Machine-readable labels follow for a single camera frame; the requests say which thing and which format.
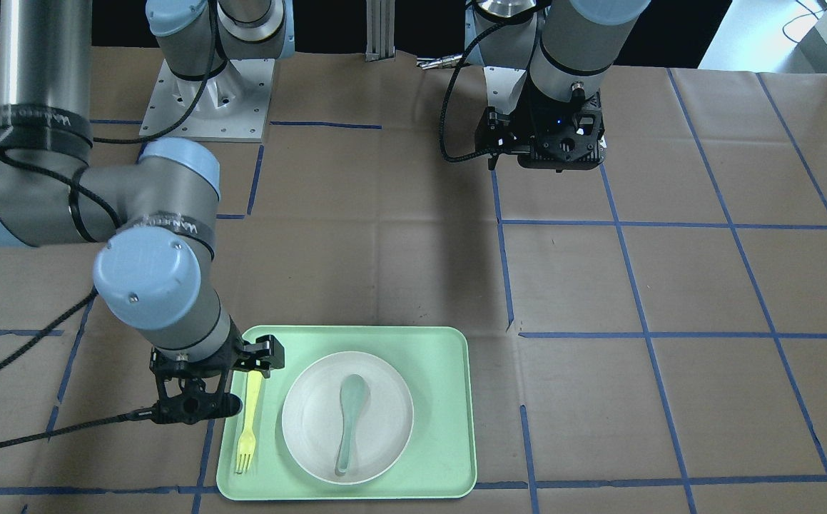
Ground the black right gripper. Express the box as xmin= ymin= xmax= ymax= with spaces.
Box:
xmin=150 ymin=336 xmax=244 ymax=424

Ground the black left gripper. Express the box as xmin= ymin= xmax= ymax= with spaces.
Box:
xmin=508 ymin=90 xmax=606 ymax=172

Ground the yellow plastic fork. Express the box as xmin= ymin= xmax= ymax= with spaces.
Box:
xmin=234 ymin=371 xmax=264 ymax=475

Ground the white round plate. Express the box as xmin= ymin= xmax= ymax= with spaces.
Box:
xmin=280 ymin=351 xmax=415 ymax=487

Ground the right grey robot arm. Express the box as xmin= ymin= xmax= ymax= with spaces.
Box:
xmin=0 ymin=1 xmax=295 ymax=424

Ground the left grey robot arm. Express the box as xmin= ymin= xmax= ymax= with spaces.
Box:
xmin=462 ymin=1 xmax=649 ymax=172

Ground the teal green spoon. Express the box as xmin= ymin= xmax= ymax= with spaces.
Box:
xmin=335 ymin=374 xmax=370 ymax=476

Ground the light green plastic tray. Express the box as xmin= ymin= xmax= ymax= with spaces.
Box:
xmin=216 ymin=325 xmax=477 ymax=501

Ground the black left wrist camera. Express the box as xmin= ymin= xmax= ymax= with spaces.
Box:
xmin=482 ymin=106 xmax=515 ymax=171

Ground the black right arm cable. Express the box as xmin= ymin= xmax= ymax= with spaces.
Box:
xmin=0 ymin=288 xmax=164 ymax=453

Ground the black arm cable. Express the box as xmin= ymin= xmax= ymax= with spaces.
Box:
xmin=440 ymin=14 xmax=528 ymax=163
xmin=0 ymin=288 xmax=164 ymax=453

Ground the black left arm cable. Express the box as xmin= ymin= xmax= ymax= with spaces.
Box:
xmin=440 ymin=14 xmax=528 ymax=163

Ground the aluminium extrusion post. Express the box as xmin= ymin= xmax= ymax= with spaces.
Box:
xmin=365 ymin=0 xmax=396 ymax=63

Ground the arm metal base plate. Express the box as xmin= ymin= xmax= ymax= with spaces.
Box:
xmin=139 ymin=59 xmax=276 ymax=143

